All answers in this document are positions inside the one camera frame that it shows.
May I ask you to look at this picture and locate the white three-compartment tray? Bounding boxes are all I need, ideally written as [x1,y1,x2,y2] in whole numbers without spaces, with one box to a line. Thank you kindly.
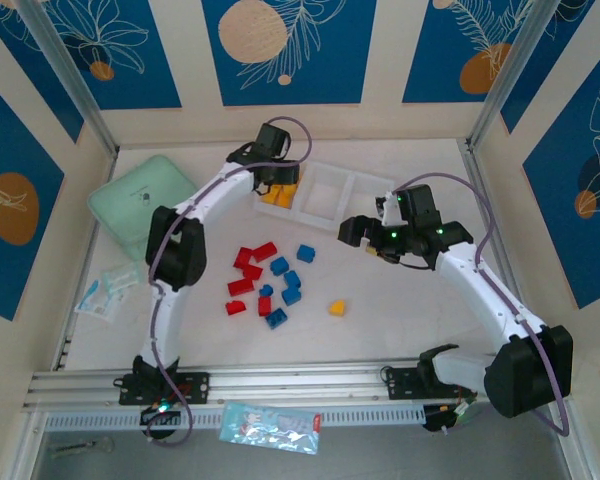
[252,160,396,236]

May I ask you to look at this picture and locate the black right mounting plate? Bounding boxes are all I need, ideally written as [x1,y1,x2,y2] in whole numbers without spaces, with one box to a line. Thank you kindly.
[381,366,480,401]

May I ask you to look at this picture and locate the black mounting plate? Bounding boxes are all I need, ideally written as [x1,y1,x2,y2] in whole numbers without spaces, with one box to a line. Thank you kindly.
[113,370,212,407]
[381,366,480,401]

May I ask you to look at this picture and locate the mint green container lid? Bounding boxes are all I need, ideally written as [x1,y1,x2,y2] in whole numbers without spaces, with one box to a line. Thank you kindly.
[87,153,201,262]

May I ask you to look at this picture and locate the blue white plastic packet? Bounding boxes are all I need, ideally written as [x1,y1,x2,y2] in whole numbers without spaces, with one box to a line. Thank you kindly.
[218,401,325,455]

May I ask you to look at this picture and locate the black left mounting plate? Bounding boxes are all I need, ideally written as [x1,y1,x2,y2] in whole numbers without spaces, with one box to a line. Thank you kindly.
[113,370,212,407]

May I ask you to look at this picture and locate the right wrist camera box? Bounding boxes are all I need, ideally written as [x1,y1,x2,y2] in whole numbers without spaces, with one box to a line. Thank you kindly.
[377,192,406,226]

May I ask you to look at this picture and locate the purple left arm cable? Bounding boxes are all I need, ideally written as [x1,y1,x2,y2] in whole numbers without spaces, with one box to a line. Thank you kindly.
[145,115,314,447]

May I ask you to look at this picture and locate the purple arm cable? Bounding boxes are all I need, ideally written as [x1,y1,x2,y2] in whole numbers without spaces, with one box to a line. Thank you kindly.
[145,115,314,447]
[392,172,571,437]

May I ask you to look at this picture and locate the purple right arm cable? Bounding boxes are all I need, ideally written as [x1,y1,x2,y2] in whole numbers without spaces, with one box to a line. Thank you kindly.
[392,172,571,437]

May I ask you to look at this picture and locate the aluminium side rail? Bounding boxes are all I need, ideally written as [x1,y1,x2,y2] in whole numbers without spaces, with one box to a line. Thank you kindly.
[462,139,544,361]
[52,149,121,374]

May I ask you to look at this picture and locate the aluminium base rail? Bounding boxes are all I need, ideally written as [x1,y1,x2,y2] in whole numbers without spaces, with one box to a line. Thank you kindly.
[22,357,576,414]

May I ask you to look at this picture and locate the white slotted cable duct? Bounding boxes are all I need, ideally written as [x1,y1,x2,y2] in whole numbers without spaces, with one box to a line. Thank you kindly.
[43,405,427,432]

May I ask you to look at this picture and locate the aluminium frame post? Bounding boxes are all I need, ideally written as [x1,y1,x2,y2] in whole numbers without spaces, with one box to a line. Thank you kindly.
[465,0,566,151]
[15,0,120,157]

